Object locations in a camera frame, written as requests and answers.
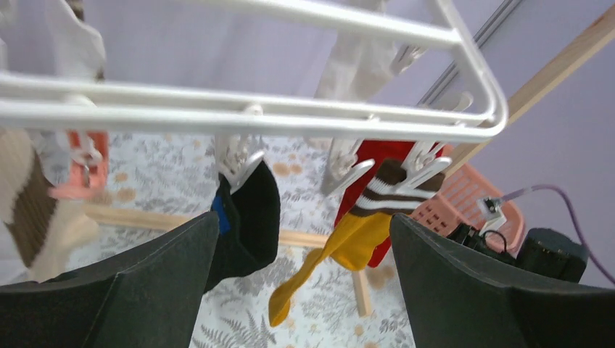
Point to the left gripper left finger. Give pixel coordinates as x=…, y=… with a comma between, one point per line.
x=147, y=296

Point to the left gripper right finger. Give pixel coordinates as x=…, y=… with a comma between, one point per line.
x=458, y=297

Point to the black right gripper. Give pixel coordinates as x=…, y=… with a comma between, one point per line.
x=469, y=237

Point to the white plastic clip hanger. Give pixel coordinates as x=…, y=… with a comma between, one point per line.
x=77, y=97

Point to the white sock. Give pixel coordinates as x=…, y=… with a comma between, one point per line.
x=359, y=67

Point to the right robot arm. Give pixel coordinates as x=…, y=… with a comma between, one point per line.
x=544, y=251

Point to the pink laundry basket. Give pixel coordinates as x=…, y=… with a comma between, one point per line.
x=456, y=202

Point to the yellow brown striped sock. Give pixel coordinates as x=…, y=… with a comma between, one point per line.
x=360, y=230

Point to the black blue sock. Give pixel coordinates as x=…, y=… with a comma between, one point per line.
x=249, y=223

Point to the red sock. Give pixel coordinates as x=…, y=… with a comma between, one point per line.
x=377, y=151

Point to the brown cream striped sock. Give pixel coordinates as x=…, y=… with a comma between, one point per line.
x=45, y=230

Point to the floral table mat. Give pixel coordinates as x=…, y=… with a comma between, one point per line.
x=175, y=174

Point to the pink sock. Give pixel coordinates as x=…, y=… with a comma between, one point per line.
x=88, y=166

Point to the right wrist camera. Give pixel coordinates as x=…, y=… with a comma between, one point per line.
x=491, y=208

